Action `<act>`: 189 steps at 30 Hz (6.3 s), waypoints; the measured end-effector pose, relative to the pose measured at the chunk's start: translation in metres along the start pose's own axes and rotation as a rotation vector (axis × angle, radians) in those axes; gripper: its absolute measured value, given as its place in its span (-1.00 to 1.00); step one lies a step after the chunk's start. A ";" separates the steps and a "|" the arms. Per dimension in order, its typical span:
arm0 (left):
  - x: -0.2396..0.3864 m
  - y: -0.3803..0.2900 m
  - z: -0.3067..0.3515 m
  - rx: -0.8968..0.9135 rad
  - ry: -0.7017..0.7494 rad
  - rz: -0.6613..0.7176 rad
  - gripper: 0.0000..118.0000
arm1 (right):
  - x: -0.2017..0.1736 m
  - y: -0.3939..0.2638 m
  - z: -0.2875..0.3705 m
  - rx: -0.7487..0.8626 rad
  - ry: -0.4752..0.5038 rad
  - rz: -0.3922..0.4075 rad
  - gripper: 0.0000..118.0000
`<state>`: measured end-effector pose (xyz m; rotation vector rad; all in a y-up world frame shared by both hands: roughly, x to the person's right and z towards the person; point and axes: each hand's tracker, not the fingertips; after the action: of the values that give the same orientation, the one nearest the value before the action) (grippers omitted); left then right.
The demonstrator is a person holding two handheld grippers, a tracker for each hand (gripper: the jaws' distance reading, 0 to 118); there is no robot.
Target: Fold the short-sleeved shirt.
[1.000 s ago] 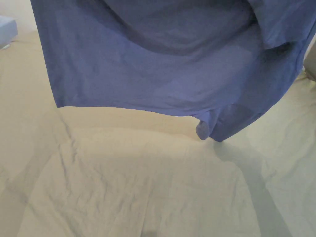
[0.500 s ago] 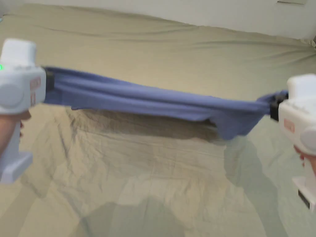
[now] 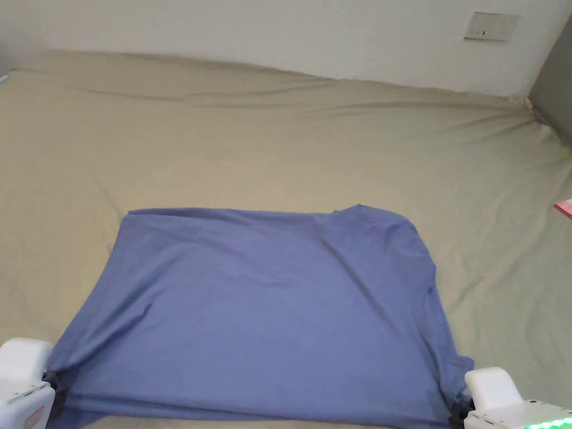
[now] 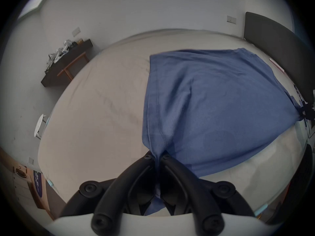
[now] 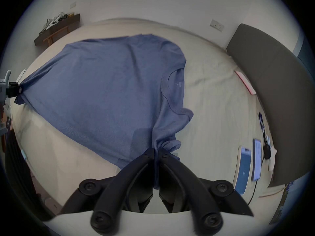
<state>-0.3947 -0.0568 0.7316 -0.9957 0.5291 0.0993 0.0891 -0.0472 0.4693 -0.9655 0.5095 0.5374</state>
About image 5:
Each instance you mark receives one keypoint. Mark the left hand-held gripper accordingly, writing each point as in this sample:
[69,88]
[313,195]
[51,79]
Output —
[4,85]

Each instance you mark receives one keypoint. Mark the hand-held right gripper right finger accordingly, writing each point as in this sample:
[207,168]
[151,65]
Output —
[194,190]

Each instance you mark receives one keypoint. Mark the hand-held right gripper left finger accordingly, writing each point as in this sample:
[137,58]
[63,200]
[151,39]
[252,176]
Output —
[118,188]

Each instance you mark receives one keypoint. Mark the blue t-shirt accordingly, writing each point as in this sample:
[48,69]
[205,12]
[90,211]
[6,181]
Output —
[105,92]

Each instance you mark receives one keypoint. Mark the phone with white case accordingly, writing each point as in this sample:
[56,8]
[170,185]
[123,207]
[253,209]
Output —
[244,171]

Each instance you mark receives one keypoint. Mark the wooden table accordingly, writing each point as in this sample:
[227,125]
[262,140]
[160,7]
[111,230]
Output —
[55,34]

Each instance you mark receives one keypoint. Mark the bed with beige sheet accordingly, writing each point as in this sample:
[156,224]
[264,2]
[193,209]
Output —
[216,99]

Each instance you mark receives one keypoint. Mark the white book with red edge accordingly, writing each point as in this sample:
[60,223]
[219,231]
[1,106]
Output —
[244,82]

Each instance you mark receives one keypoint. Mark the dark grey padded headboard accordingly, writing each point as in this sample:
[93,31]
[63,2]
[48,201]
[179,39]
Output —
[275,87]

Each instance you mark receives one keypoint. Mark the phone with dark frame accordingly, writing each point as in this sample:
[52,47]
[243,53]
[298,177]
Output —
[257,160]

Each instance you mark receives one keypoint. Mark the dark wall shelf with items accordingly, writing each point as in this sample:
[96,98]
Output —
[57,23]

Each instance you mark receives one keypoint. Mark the white wall socket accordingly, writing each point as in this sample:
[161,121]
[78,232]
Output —
[217,25]
[73,5]

